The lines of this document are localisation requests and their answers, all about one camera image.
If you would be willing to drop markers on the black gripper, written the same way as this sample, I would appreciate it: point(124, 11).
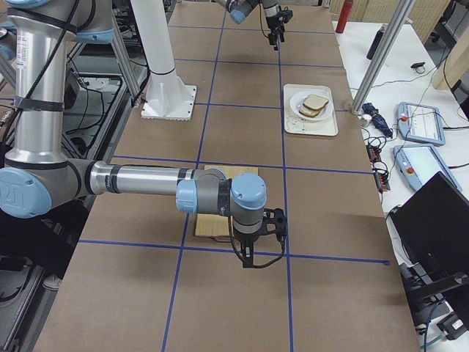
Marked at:
point(272, 23)
point(245, 239)

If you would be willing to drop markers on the white round plate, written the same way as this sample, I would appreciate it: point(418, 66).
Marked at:
point(296, 101)

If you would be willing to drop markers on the white bread slice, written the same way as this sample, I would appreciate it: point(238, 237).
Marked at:
point(315, 102)

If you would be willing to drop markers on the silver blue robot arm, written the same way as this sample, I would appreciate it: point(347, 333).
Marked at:
point(240, 10)
point(36, 176)

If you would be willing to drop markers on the wooden cutting board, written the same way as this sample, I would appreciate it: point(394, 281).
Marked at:
point(214, 226)

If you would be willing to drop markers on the red bottle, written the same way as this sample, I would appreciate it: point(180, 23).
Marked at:
point(343, 16)

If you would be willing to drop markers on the cream bear tray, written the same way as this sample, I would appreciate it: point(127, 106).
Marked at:
point(324, 124)

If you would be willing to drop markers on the black bottle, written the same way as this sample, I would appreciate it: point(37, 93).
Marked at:
point(376, 41)

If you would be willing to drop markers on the small silver metal cylinder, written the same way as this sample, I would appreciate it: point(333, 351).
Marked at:
point(365, 120)

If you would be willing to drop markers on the folded dark blue umbrella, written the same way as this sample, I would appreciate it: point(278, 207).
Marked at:
point(377, 120)

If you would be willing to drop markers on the black power strip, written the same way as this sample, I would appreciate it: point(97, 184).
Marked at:
point(379, 168)

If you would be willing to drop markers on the far blue teach pendant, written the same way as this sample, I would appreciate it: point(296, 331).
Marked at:
point(420, 123)

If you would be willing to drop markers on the blue teach pendant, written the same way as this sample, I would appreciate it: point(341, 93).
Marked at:
point(419, 163)
point(420, 123)

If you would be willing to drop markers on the near blue teach pendant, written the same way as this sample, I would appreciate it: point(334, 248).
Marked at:
point(419, 163)

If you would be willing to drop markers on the black laptop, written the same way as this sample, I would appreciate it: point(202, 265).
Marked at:
point(433, 227)

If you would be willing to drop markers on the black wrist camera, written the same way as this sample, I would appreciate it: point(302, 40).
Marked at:
point(275, 222)
point(285, 15)

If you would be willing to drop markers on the white pedestal column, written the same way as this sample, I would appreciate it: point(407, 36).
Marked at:
point(167, 96)

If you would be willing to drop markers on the aluminium frame post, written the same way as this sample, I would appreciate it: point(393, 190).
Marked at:
point(402, 11)

